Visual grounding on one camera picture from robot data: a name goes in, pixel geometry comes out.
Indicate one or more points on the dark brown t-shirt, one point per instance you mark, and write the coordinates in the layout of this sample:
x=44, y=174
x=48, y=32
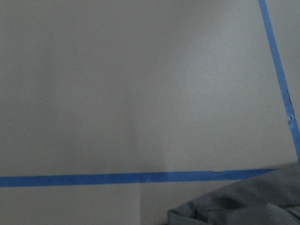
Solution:
x=269, y=199

